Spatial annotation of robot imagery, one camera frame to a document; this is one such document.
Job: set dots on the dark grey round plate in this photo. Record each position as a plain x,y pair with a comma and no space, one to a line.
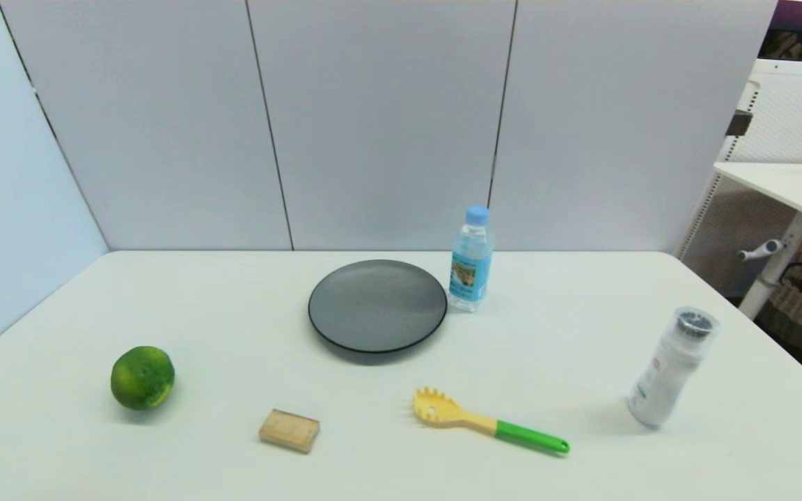
376,306

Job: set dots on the green round citrus fruit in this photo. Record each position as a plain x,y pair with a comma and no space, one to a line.
142,378

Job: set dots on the small wooden block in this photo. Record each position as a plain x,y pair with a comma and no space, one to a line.
289,431

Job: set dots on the white grinder bottle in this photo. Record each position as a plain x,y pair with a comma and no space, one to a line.
669,376

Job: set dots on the white side table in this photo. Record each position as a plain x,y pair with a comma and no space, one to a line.
784,184

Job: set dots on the black clip on pegboard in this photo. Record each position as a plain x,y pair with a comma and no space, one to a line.
738,124

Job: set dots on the clear soda water bottle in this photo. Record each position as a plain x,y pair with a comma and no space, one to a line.
470,268

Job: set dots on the white pegboard panel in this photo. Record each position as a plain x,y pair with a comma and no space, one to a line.
794,111

